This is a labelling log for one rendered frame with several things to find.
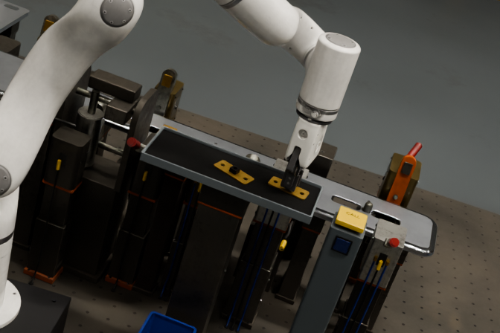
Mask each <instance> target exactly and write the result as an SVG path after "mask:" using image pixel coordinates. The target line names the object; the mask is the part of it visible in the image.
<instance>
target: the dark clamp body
mask: <svg viewBox="0 0 500 333"><path fill-rule="evenodd" d="M155 135H156V133H151V134H150V135H149V136H148V137H147V139H146V140H145V141H144V142H143V143H142V144H144V145H147V144H148V143H149V142H150V141H151V140H152V138H153V137H154V136H155ZM140 155H141V153H138V157H137V160H136V163H135V168H134V171H133V174H132V180H131V183H130V186H129V189H128V193H130V197H129V203H128V206H127V209H126V214H125V217H124V223H123V225H122V226H121V228H120V229H119V232H118V237H117V241H116V244H115V249H114V253H113V255H112V261H111V264H110V267H109V272H108V274H107V275H106V277H105V281H107V282H110V283H112V284H115V285H114V288H112V289H111V291H112V292H116V290H115V287H116V285H118V286H120V287H122V288H125V289H128V290H130V291H131V290H132V287H133V286H134V284H135V282H136V281H137V278H138V273H139V270H140V267H141V262H142V259H143V256H144V252H145V248H146V245H147V240H148V238H149V234H150V230H151V227H152V223H153V219H154V215H155V213H156V208H157V205H158V200H159V197H160V194H161V189H162V187H163V183H164V179H165V174H164V171H165V169H162V168H160V167H157V166H154V165H152V164H149V163H147V162H144V161H141V160H139V158H140Z"/></svg>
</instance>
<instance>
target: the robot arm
mask: <svg viewBox="0 0 500 333"><path fill-rule="evenodd" d="M214 1H215V2H216V3H217V4H218V5H219V6H221V7H222V8H223V9H224V10H225V11H226V12H227V13H229V14H230V15H231V16H232V17H233V18H234V19H236V20H237V21H238V22H239V23H240V24H241V25H242V26H243V27H244V28H245V29H246V30H248V31H249V32H250V33H251V34H252V35H253V36H255V37H256V38H257V39H259V40H260V41H261V42H262V43H264V44H266V45H268V46H273V47H274V46H281V47H282V48H283V49H285V50H286V51H287V52H289V53H290V54H291V55H293V56H294V57H295V58H296V59H297V60H298V61H299V62H300V63H301V64H302V65H303V67H304V69H305V77H304V81H303V84H302V86H301V90H300V93H299V95H298V99H297V100H296V104H295V105H296V108H297V109H296V112H297V114H298V115H299V118H298V121H297V123H296V125H295V129H294V131H293V133H292V137H291V139H290V142H289V145H288V148H287V151H286V155H285V159H286V161H288V160H289V162H288V164H287V167H286V169H285V172H284V174H283V178H282V181H281V187H283V188H285V189H288V190H290V191H292V192H294V191H295V188H296V187H298V185H299V184H300V182H301V178H302V175H303V173H304V170H303V169H305V168H307V167H308V166H309V165H310V164H311V163H312V162H313V160H314V159H315V157H316V156H317V155H318V153H319V151H320V148H321V144H322V141H323V139H324V135H325V132H326V129H327V125H330V124H331V123H332V122H333V120H335V119H336V116H337V114H338V112H339V108H340V106H341V104H342V100H343V98H344V94H345V92H346V90H347V86H348V84H349V82H350V78H351V76H352V73H353V69H354V68H355V65H356V62H357V59H358V57H359V54H360V51H361V49H360V47H359V45H358V44H357V43H356V42H355V41H353V40H352V39H350V38H348V37H346V36H343V35H341V34H338V33H325V32H324V31H323V30H322V29H321V28H320V27H319V26H318V25H317V24H316V23H315V22H314V21H313V20H312V19H311V18H310V17H309V16H308V15H307V14H306V13H305V12H304V11H302V10H301V9H299V8H297V7H294V6H292V5H291V4H290V3H289V2H288V1H287V0H214ZM143 6H144V0H78V1H77V3H76V4H75V6H73V8H72V9H71V10H70V11H69V12H68V13H67V14H65V15H64V17H62V18H61V19H60V20H58V21H57V22H55V23H54V24H53V25H52V26H50V27H49V28H48V29H47V30H46V31H45V32H44V33H43V34H42V35H41V36H40V38H39V39H38V41H37V42H36V44H35V45H34V46H33V48H32V49H31V51H30V52H29V54H28V55H27V56H26V58H25V60H24V61H23V63H22V64H21V65H20V67H19V69H18V71H17V72H16V74H15V75H14V77H13V79H12V80H11V82H10V84H9V86H8V87H7V90H6V91H5V93H4V95H3V97H2V98H1V100H0V328H3V327H5V326H6V325H8V324H9V323H11V322H12V321H13V320H14V319H15V318H16V316H17V315H18V313H19V309H20V305H21V298H20V295H19V292H18V290H17V289H16V287H15V286H14V285H13V284H12V283H11V282H9V281H8V280H7V273H8V268H9V263H10V254H11V248H12V243H13V234H14V228H15V223H16V214H17V207H18V200H19V185H20V184H21V183H22V182H23V181H24V179H25V177H26V175H27V173H28V172H29V170H30V168H31V166H32V164H33V162H34V160H35V158H36V156H37V153H38V151H39V149H40V147H41V145H42V143H43V141H44V139H45V136H46V135H47V133H48V130H49V128H50V126H51V124H52V122H53V120H54V118H55V116H56V115H57V112H58V111H59V109H60V107H61V105H62V104H63V102H64V101H65V99H66V97H67V96H68V95H69V93H70V92H71V90H72V89H73V88H74V87H75V86H76V84H77V83H78V81H79V80H80V78H81V77H82V76H83V75H84V73H85V72H86V71H87V69H88V68H89V67H90V66H91V65H92V64H93V62H95V61H96V60H97V59H98V58H99V57H100V56H101V55H103V54H104V53H106V52H107V51H109V50H110V49H112V48H113V47H115V46H116V45H118V44H119V43H120V42H122V41H123V40H124V39H125V38H126V37H127V35H128V34H129V33H130V32H131V30H132V29H133V28H134V27H135V25H136V23H137V21H138V20H139V18H140V16H141V12H142V10H143Z"/></svg>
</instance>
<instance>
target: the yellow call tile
mask: <svg viewBox="0 0 500 333"><path fill-rule="evenodd" d="M367 218H368V216H366V215H365V214H362V213H359V212H356V211H355V210H351V209H349V208H346V207H343V206H341V207H340V208H339V212H338V215H337V217H336V220H335V223H336V224H339V225H341V226H343V227H346V228H349V229H351V230H354V231H356V232H359V233H363V231H364V229H365V224H366V221H367Z"/></svg>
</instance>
